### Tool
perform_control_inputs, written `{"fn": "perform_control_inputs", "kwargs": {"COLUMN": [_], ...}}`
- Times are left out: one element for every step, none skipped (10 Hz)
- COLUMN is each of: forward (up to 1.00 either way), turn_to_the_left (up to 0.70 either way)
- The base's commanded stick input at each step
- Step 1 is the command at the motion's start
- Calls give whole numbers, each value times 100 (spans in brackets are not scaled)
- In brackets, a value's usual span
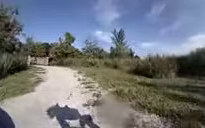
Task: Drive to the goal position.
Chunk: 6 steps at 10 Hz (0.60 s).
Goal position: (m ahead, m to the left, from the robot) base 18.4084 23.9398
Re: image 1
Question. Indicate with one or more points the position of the wide grass field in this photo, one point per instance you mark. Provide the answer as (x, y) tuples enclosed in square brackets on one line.
[(140, 90)]

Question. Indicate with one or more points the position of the long row of bushes and trees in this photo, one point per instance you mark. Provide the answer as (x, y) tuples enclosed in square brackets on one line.
[(150, 66)]

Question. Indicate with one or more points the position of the pale sandy path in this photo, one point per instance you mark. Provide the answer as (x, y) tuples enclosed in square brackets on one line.
[(55, 88)]

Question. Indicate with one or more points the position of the narrow grass strip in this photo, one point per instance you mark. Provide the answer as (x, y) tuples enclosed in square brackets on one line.
[(13, 83)]

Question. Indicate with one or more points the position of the tall bushes with tree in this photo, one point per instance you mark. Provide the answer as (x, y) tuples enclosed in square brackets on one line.
[(5, 50)]

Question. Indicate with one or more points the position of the low pale wall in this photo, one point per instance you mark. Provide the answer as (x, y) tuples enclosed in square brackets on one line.
[(38, 60)]

